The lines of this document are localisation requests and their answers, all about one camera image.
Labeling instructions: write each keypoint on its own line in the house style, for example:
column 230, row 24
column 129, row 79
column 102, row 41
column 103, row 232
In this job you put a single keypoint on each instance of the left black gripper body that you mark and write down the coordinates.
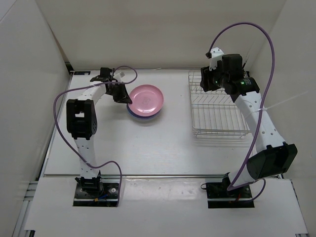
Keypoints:
column 116, row 90

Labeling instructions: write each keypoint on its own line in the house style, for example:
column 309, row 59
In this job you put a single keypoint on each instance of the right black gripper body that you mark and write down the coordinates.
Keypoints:
column 214, row 80

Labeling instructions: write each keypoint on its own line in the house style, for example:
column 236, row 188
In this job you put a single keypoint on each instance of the blue plate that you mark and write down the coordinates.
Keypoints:
column 132, row 113

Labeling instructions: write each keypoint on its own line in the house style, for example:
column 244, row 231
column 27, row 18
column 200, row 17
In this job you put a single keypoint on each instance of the pink plate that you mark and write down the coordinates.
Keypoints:
column 146, row 100

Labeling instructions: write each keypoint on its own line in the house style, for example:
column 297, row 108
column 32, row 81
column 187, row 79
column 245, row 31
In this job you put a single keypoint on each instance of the purple plate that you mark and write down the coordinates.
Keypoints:
column 140, row 118

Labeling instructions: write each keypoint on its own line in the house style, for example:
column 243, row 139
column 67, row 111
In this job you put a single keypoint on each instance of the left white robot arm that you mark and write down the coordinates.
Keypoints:
column 81, row 121

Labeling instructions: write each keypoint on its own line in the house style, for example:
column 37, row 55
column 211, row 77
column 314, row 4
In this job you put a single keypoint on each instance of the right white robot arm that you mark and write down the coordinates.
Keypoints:
column 273, row 155

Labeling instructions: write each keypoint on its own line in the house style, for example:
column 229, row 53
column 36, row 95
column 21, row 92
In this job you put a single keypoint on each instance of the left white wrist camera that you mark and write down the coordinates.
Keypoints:
column 119, row 76

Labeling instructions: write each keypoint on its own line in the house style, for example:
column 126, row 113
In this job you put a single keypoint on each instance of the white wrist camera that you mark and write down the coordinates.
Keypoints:
column 119, row 76
column 215, row 56

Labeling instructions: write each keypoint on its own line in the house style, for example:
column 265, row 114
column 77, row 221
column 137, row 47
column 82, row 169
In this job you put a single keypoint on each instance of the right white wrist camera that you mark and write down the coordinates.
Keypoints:
column 215, row 56

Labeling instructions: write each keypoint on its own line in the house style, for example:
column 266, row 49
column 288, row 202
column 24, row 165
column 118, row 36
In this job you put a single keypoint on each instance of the white wire dish rack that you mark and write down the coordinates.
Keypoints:
column 213, row 114

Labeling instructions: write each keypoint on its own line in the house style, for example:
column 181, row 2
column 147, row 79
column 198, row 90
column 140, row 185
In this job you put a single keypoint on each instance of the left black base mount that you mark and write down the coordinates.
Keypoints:
column 96, row 192

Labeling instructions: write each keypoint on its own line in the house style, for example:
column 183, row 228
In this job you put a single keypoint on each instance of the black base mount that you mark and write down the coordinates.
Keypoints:
column 96, row 192
column 219, row 198

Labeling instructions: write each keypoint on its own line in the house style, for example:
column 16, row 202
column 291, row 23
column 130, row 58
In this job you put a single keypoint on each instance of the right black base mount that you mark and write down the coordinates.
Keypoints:
column 219, row 198

